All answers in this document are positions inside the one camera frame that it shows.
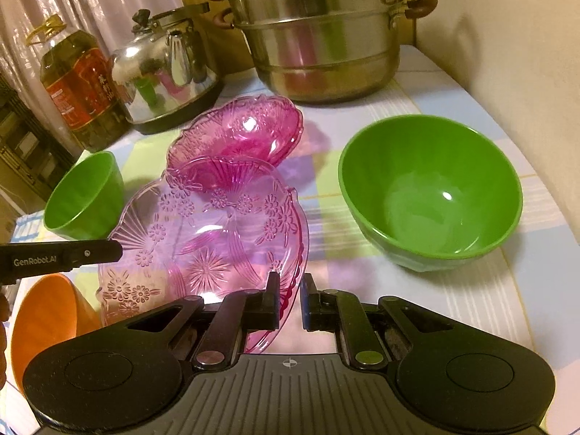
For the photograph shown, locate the pink transparent plastic bowls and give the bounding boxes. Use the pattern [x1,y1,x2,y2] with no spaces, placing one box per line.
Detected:
[97,156,311,354]

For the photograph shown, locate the checked pastel tablecloth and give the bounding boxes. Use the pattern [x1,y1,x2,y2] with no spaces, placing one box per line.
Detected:
[9,45,567,399]

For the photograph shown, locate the person's left hand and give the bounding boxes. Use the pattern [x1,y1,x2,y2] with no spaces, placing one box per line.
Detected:
[0,292,10,390]

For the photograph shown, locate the dark rack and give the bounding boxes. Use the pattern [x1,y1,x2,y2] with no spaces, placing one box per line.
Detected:
[0,72,78,200]

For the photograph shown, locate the large green bowl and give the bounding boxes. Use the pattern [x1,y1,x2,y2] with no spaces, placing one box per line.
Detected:
[337,114,524,273]

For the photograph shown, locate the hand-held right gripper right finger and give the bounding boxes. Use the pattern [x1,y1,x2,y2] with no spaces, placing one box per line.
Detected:
[300,273,458,370]

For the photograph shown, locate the orange bowl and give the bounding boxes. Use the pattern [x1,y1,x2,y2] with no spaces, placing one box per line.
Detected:
[9,273,103,395]

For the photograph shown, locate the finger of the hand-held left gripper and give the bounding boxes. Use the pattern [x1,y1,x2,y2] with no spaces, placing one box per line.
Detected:
[0,240,124,284]

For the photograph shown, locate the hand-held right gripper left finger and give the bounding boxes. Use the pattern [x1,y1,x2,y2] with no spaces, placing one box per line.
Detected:
[123,272,282,370]

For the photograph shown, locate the stainless steel pot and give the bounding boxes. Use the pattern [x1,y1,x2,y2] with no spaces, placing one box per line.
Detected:
[213,0,439,104]

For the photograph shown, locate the cooking oil bottle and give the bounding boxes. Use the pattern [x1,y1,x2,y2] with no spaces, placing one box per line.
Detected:
[25,13,132,154]

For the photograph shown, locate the small green bowl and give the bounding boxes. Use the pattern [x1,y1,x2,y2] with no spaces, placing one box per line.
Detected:
[44,151,125,242]

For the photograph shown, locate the metal pot at left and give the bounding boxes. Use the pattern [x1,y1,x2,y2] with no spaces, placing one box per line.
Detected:
[111,2,225,136]

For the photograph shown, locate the pink patterned plastic bowl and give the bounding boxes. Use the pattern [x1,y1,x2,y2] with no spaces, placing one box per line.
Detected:
[165,96,304,191]

